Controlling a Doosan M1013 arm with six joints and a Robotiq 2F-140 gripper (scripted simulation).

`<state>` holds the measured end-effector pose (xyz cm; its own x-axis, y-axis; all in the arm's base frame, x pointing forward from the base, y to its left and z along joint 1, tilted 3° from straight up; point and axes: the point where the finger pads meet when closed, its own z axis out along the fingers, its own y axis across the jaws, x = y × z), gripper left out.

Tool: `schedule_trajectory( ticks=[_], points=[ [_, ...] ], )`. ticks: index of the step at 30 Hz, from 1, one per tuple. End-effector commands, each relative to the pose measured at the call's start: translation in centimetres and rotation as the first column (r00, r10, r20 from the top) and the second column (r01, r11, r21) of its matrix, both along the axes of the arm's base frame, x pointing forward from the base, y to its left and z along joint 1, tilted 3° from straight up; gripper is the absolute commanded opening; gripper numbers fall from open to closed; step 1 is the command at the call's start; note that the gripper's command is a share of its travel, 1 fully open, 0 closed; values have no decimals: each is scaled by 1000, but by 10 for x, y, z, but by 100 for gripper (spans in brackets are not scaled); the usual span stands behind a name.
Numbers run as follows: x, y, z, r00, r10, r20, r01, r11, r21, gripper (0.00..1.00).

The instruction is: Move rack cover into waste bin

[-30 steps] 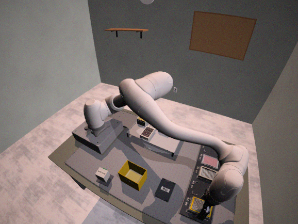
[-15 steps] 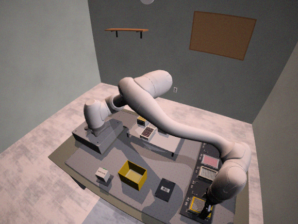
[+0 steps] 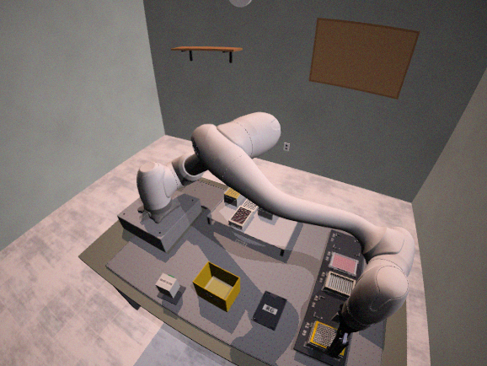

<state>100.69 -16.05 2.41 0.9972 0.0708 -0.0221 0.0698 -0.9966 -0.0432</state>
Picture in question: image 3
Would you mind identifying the yellow waste bin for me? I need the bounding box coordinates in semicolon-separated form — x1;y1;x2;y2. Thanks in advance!
193;262;240;312

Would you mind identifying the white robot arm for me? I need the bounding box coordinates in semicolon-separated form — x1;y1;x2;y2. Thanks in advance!
136;112;415;331

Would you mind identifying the black flat pad with label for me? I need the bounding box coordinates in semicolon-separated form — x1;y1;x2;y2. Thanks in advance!
252;291;287;331

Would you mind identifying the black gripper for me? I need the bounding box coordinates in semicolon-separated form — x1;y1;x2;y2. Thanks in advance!
323;304;358;358

